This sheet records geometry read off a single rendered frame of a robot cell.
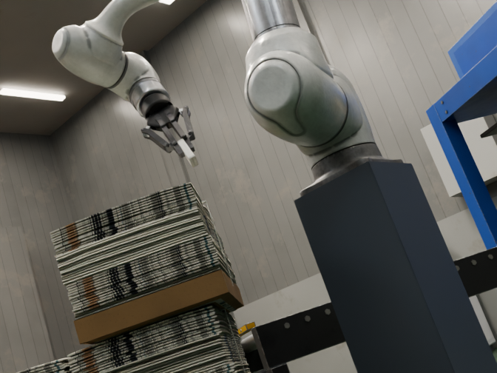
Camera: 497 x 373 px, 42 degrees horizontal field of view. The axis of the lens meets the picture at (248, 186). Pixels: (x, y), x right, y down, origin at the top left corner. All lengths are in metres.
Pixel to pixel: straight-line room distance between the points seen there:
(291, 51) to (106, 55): 0.52
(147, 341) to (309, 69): 0.58
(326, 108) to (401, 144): 7.34
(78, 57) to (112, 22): 0.12
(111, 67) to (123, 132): 10.39
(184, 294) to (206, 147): 9.34
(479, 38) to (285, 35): 1.86
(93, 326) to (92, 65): 0.64
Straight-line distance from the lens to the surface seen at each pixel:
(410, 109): 8.57
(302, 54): 1.26
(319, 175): 1.42
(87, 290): 1.25
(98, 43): 1.59
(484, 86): 2.91
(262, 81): 1.22
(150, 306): 1.22
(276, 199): 9.61
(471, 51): 3.11
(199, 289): 1.20
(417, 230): 1.38
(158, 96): 1.60
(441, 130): 3.18
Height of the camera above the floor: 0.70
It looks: 15 degrees up
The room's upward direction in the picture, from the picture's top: 19 degrees counter-clockwise
